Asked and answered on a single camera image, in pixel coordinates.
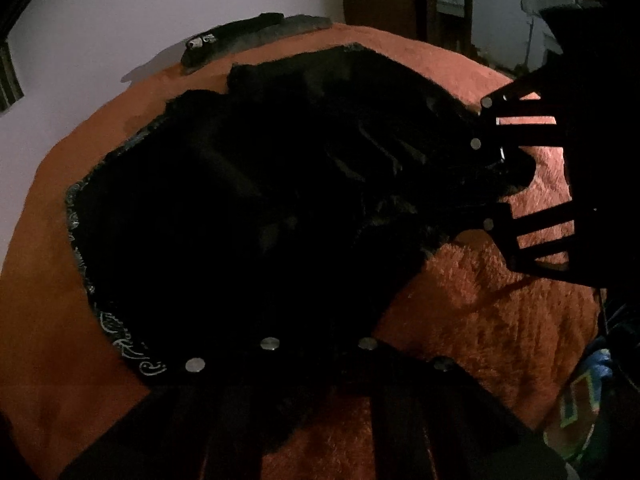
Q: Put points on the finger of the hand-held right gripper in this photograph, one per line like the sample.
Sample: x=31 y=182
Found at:
x=502 y=240
x=530 y=135

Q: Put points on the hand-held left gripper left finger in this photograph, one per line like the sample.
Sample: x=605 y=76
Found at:
x=240 y=400

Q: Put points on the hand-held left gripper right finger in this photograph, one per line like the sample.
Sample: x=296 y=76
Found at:
x=400 y=410

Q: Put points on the black garment with patterned hem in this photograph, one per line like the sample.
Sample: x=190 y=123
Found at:
x=250 y=185

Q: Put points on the orange fleece blanket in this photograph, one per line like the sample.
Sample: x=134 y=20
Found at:
x=475 y=320

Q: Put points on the colourful patterned cloth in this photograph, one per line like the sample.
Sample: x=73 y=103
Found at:
x=580 y=400

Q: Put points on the dark grey folded garment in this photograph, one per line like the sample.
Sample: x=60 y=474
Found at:
x=250 y=35

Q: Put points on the dark slatted wall vent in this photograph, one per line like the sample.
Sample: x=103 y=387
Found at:
x=9 y=77

